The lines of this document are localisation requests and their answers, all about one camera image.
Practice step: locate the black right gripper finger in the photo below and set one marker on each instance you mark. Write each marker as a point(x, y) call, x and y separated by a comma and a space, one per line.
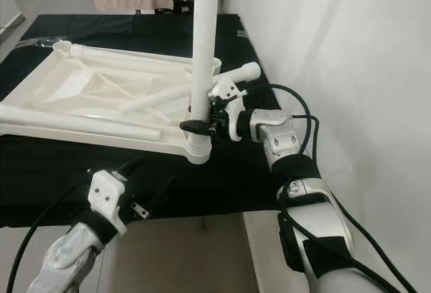
point(195, 126)

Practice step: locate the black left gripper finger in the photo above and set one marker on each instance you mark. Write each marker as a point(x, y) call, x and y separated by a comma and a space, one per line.
point(161, 190)
point(131, 164)

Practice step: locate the white plastic children table top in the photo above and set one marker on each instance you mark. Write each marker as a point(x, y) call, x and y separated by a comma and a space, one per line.
point(81, 91)

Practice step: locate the black tablecloth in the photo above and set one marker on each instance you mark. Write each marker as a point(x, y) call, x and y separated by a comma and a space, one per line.
point(54, 185)

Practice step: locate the small grey tape piece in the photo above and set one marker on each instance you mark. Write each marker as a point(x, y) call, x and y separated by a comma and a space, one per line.
point(241, 34)

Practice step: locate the black round stool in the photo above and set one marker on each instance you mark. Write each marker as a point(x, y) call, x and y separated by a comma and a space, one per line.
point(183, 0)

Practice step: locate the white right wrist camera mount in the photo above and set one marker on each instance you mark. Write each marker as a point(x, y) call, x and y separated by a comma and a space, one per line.
point(223, 91)

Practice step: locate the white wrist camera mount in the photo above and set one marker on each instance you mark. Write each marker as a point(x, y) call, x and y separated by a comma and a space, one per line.
point(106, 192)
point(223, 91)

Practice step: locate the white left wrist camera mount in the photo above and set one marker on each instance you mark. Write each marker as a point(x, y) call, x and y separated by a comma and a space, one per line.
point(106, 192)

